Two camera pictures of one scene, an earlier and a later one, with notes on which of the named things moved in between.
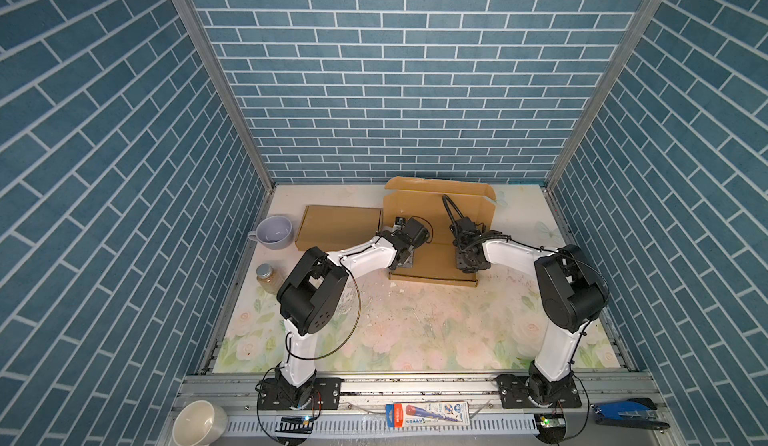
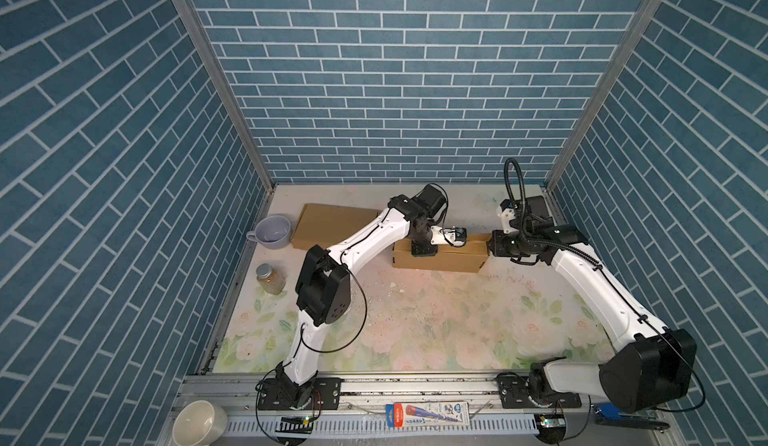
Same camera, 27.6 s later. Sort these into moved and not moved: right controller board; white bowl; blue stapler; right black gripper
Moved: right black gripper
Not moved: right controller board; blue stapler; white bowl
